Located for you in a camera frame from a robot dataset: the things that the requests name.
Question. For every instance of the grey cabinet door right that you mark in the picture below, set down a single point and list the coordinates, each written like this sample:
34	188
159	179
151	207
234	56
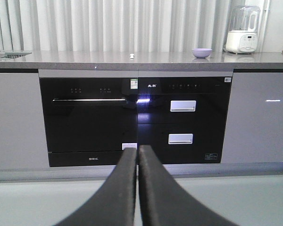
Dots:
254	125

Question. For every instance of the grey cabinet door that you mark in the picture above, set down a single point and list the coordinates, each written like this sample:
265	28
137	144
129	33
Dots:
254	125
22	131

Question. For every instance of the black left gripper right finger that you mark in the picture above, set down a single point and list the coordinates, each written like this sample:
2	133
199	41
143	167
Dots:
164	202

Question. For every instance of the grey cabinet door left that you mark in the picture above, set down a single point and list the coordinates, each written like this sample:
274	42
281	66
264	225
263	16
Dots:
22	131

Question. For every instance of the black built-in dishwasher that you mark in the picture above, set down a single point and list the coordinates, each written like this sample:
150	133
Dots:
89	121

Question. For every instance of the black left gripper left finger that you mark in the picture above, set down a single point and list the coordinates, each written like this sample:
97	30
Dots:
114	202

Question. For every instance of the lilac plastic bowl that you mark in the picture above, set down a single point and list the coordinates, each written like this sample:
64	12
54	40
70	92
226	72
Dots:
201	52

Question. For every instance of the white pleated curtain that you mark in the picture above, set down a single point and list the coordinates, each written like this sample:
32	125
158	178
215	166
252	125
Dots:
114	25

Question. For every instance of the black disinfection cabinet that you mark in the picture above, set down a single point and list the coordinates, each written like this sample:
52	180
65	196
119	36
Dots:
183	118

